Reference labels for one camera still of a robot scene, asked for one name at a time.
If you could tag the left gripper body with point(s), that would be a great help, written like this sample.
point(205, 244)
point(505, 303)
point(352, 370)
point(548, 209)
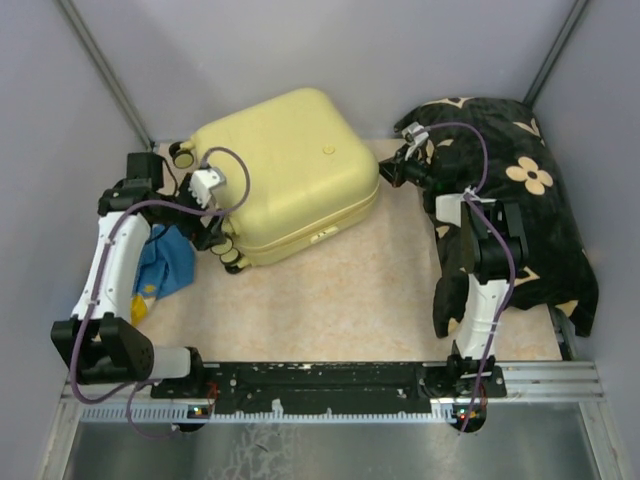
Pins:
point(189, 223)

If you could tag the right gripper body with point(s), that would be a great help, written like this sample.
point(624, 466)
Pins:
point(412, 170)

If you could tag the pale yellow suitcase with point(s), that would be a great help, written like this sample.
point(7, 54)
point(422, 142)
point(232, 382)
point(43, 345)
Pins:
point(296, 174)

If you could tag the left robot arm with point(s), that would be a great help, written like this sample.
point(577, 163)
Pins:
point(99, 343)

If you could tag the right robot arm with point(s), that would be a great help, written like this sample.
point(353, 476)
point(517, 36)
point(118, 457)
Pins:
point(493, 247)

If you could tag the black floral blanket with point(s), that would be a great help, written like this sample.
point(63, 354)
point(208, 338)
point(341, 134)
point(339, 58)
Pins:
point(498, 146)

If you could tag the blue patterned cloth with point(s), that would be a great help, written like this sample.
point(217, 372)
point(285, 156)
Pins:
point(166, 265)

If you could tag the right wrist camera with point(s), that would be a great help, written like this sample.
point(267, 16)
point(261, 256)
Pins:
point(415, 135)

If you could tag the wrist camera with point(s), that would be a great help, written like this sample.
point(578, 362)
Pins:
point(415, 135)
point(203, 183)

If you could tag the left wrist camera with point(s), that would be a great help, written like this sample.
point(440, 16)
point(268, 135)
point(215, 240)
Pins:
point(203, 183)

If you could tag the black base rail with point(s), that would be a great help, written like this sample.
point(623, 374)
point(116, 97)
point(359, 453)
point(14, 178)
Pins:
point(339, 388)

